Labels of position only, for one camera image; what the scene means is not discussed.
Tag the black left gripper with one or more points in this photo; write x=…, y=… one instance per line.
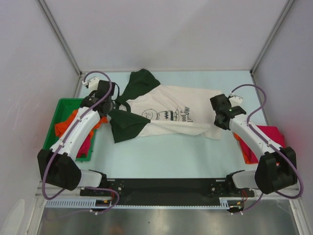
x=113, y=105

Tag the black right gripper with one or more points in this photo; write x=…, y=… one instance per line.
x=222, y=127

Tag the white and green t-shirt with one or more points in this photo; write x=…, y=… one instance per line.
x=148, y=108

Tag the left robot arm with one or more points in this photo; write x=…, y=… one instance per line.
x=57, y=164

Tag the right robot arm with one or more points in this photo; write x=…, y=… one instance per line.
x=276, y=165

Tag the green plastic bin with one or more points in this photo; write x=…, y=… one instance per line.
x=63, y=110

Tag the pink t-shirt in bin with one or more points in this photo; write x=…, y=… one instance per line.
x=86, y=148

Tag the orange t-shirt in bin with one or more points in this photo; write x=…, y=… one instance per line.
x=61, y=127

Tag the folded orange t-shirt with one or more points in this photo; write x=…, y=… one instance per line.
x=248, y=155

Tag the folded pink t-shirt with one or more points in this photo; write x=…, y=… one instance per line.
x=273, y=133

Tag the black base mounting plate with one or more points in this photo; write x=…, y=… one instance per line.
x=183, y=188

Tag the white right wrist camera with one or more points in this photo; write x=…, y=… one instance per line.
x=235, y=100

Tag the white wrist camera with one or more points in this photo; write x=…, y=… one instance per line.
x=235, y=100
x=91, y=84

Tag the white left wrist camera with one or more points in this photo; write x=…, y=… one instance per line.
x=91, y=84

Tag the aluminium frame rail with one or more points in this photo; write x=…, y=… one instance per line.
x=51, y=190

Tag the slotted cable duct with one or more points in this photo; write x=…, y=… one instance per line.
x=101, y=204

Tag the left aluminium corner post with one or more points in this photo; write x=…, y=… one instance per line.
x=59, y=35

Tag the aluminium corner post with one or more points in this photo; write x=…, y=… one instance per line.
x=59, y=35
x=273, y=33

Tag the right aluminium corner post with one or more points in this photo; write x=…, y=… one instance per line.
x=273, y=33

